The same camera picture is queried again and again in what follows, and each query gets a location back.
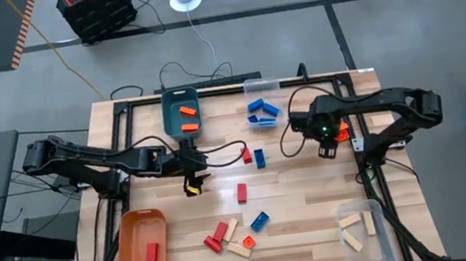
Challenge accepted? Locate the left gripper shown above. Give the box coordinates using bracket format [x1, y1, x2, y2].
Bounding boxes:
[163, 148, 215, 201]

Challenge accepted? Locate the orange rectangular block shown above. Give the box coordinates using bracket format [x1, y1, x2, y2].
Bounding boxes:
[178, 104, 198, 120]
[332, 121, 352, 143]

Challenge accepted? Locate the red rectangular block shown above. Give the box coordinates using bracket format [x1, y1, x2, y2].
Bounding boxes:
[240, 146, 254, 165]
[210, 220, 232, 244]
[234, 181, 250, 206]
[143, 242, 162, 261]

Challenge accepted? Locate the plain wooden block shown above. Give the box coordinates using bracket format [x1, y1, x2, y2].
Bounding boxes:
[362, 209, 378, 237]
[220, 216, 242, 244]
[340, 226, 365, 255]

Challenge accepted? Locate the red cylinder block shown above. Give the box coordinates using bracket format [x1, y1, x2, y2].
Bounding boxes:
[202, 234, 224, 256]

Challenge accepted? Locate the orange square building brick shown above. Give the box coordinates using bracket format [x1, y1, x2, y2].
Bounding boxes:
[241, 233, 258, 251]

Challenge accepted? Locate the clear plastic bin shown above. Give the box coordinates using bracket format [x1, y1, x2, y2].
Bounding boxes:
[242, 76, 286, 131]
[334, 196, 399, 261]

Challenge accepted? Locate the teal plastic bin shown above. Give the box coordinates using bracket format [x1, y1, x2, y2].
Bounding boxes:
[158, 85, 205, 144]

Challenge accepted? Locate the orange plastic bin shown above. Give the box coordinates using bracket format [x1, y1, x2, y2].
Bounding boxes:
[111, 206, 172, 261]

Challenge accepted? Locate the black power strip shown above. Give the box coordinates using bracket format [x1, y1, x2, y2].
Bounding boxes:
[151, 70, 264, 96]

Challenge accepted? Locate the black crate red blue top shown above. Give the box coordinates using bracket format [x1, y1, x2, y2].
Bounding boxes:
[55, 0, 142, 49]

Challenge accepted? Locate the grey metal bracket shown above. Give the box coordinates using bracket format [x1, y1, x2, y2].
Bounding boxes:
[351, 136, 366, 153]

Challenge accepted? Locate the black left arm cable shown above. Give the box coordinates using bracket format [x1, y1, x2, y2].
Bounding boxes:
[126, 123, 250, 180]

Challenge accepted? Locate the black floor cable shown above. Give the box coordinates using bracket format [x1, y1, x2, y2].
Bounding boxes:
[157, 54, 234, 88]
[109, 84, 145, 102]
[127, 0, 168, 39]

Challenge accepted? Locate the white cable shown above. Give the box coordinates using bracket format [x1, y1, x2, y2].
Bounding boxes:
[186, 6, 221, 72]

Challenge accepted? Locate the yellow cable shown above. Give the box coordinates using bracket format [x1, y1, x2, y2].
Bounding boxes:
[4, 0, 106, 111]

